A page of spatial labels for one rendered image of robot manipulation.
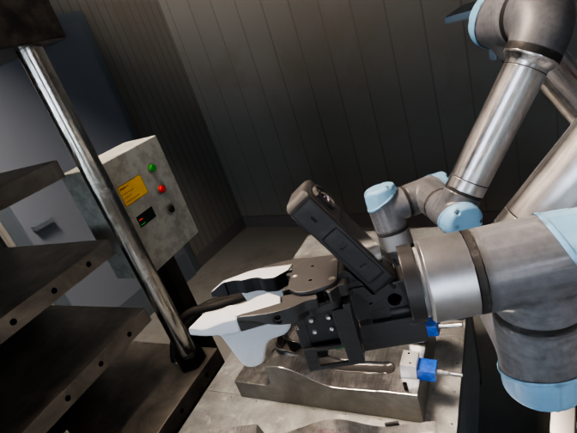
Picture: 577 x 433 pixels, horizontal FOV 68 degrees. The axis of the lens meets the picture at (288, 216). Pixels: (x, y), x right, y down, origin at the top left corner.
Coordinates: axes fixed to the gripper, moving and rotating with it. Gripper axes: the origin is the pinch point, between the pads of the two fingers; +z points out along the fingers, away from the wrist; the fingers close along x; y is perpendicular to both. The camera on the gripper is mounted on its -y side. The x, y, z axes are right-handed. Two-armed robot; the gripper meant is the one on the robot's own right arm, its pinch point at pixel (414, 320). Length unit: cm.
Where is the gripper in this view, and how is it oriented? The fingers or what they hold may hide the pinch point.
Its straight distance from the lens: 113.3
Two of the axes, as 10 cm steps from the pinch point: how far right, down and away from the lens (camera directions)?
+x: 4.3, -3.6, 8.3
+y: 8.3, -2.1, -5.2
